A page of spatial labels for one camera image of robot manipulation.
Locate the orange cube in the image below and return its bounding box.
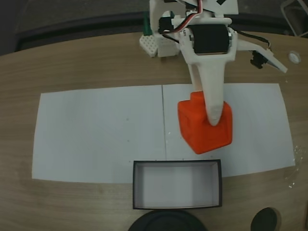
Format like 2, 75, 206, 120
177, 92, 233, 154

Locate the dark brown open box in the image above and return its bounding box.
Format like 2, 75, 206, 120
132, 158, 223, 210

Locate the green table clamp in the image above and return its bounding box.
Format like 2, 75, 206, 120
143, 11, 154, 36

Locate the white paper sheet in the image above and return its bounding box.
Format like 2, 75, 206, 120
32, 85, 167, 185
162, 83, 296, 178

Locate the white round cap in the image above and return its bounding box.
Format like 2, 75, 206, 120
288, 50, 302, 64

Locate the black round stand base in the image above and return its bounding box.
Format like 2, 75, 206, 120
127, 210, 207, 231

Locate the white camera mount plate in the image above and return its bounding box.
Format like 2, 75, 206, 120
237, 39, 289, 73

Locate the black camera cable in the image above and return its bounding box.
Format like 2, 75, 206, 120
237, 30, 272, 49

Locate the black camera module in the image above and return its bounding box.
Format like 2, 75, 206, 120
249, 51, 266, 70

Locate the grey metal frame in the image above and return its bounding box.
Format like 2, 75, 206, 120
280, 0, 308, 39

